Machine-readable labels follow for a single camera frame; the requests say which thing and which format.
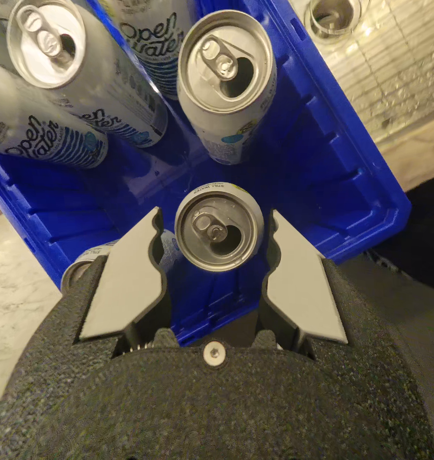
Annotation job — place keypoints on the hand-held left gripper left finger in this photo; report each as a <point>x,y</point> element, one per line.
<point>127,273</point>

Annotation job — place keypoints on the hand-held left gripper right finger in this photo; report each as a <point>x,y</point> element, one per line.
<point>303,287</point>

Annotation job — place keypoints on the white water can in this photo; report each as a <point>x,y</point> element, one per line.
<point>217,215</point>

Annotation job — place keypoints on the blue plastic bin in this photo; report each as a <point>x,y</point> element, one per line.
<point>310,172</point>

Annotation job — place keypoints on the marble desk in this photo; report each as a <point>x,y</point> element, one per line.
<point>15,287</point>

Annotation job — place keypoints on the stainless steel sink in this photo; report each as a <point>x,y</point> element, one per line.
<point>411,115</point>

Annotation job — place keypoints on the round metal sink drain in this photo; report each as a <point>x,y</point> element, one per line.
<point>346,30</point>

